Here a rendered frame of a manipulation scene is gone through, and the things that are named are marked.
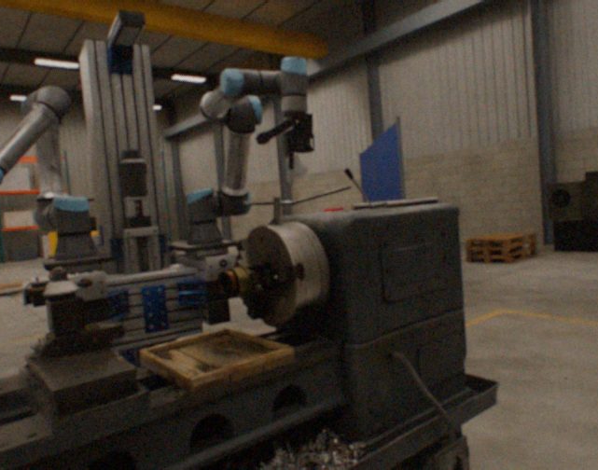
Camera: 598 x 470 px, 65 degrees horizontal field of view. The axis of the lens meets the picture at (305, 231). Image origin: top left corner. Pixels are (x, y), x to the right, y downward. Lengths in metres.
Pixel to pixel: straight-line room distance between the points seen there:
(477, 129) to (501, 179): 1.42
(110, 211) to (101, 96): 0.47
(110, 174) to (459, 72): 11.59
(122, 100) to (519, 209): 10.64
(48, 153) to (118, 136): 0.28
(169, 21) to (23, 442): 12.39
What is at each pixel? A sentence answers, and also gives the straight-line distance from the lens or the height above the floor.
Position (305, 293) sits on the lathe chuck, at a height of 1.04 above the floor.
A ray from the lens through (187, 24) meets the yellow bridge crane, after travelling 13.28.
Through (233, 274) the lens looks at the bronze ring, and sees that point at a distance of 1.36.
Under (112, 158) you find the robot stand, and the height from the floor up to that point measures 1.55.
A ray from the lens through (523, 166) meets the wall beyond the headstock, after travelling 11.92.
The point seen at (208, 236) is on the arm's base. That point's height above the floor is 1.19.
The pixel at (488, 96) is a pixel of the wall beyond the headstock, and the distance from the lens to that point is 12.55.
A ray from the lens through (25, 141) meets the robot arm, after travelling 1.88.
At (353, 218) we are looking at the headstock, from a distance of 1.38.
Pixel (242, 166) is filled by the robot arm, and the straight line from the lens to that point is 1.94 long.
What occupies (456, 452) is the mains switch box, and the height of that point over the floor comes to 0.41.
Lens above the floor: 1.28
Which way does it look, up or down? 3 degrees down
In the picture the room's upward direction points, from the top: 5 degrees counter-clockwise
